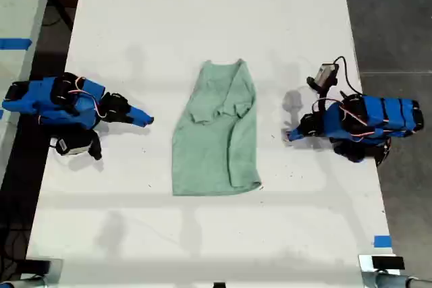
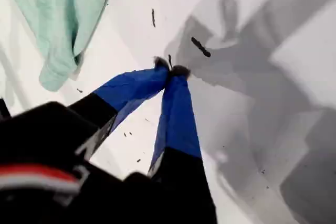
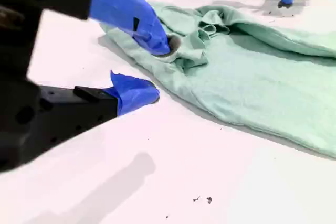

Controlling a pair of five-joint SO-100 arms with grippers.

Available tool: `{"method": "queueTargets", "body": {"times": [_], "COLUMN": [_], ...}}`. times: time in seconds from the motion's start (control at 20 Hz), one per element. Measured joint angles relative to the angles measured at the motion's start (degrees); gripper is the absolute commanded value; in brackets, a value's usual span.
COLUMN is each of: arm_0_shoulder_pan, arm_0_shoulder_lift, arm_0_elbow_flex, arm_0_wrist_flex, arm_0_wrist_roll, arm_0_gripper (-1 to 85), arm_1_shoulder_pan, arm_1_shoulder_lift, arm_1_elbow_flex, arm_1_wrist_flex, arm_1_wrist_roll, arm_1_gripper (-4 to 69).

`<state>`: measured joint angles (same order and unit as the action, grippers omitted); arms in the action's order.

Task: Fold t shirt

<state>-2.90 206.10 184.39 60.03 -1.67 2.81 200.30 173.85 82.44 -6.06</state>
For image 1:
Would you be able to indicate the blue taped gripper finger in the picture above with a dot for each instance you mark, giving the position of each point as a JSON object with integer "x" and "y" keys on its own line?
{"x": 136, "y": 122}
{"x": 296, "y": 131}
{"x": 140, "y": 113}
{"x": 296, "y": 137}

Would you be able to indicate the pale green T-shirt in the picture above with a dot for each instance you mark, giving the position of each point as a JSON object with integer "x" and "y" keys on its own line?
{"x": 209, "y": 153}

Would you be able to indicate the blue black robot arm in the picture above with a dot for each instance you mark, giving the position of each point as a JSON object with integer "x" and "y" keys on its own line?
{"x": 37, "y": 100}
{"x": 381, "y": 116}

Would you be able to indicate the long blue tape strip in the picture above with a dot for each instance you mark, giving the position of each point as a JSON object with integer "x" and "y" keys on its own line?
{"x": 15, "y": 43}

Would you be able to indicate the pale side table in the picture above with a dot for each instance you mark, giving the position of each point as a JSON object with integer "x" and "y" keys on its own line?
{"x": 17, "y": 31}

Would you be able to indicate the square blue tape piece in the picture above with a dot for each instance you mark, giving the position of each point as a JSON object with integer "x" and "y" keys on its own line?
{"x": 382, "y": 241}

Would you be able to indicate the small black box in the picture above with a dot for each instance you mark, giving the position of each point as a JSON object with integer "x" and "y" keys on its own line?
{"x": 387, "y": 263}
{"x": 37, "y": 265}

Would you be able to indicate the grey metal tube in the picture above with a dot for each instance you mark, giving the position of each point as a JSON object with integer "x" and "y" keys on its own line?
{"x": 395, "y": 281}
{"x": 20, "y": 283}

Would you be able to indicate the camera black stalk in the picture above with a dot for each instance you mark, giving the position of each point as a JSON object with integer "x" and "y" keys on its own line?
{"x": 319, "y": 88}
{"x": 95, "y": 148}

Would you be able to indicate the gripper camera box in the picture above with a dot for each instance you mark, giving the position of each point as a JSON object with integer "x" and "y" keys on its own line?
{"x": 71, "y": 146}
{"x": 324, "y": 73}

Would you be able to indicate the silver metal bracket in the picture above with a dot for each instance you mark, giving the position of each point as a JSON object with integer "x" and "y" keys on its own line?
{"x": 55, "y": 272}
{"x": 364, "y": 264}

